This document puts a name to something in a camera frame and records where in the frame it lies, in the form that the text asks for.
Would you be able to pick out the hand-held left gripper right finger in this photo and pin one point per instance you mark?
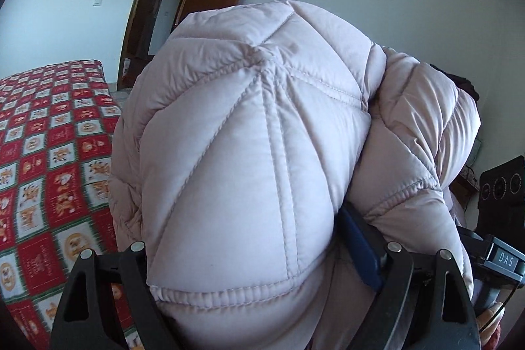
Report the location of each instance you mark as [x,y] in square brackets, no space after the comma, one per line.
[363,247]

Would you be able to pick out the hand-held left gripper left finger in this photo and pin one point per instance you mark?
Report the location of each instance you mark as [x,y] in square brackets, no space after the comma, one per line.
[131,284]

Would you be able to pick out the pale pink puffer jacket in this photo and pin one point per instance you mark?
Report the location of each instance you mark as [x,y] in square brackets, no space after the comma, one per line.
[262,169]

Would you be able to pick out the person's right hand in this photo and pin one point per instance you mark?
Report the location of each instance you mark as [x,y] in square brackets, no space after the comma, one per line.
[487,319]

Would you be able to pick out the black speaker box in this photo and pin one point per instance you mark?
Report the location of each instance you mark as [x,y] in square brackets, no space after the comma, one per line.
[502,186]

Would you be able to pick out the red checkered printed blanket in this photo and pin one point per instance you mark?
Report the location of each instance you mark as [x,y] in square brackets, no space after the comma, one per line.
[49,169]

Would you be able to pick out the dark cloth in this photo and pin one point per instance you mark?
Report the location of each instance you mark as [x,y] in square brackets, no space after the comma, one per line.
[459,81]

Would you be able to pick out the brown wooden door frame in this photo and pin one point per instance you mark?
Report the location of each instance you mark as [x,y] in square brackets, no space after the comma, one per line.
[143,5]

